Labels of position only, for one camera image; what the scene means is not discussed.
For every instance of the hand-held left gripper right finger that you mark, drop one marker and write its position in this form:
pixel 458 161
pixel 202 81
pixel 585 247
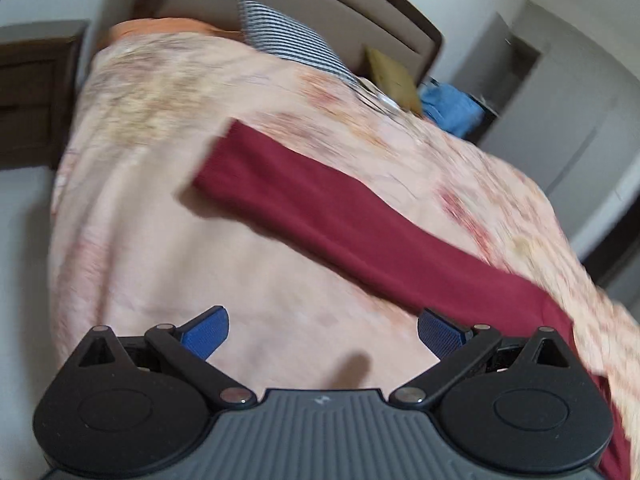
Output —
pixel 440 332

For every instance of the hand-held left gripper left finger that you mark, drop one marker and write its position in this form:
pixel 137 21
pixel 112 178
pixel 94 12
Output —
pixel 207 332

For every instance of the dark red garment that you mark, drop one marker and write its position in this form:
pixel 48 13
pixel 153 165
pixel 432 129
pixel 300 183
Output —
pixel 350 210

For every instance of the bed with floral peach cover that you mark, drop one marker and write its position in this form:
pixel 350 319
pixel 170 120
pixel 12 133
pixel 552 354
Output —
pixel 150 210

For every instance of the dark open doorway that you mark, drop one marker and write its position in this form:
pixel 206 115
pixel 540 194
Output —
pixel 615 260

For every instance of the blue cloth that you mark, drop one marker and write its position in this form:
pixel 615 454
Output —
pixel 450 105

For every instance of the white wardrobe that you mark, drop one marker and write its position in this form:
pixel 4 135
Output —
pixel 565 110

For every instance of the yellow pillow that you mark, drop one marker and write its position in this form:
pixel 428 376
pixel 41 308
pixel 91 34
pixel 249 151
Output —
pixel 392 77

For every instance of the brown wooden nightstand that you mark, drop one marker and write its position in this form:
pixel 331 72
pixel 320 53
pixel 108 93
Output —
pixel 30 95

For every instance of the black white striped pillow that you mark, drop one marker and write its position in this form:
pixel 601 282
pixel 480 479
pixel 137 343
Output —
pixel 285 35

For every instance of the orange pillow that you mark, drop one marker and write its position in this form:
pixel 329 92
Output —
pixel 165 26

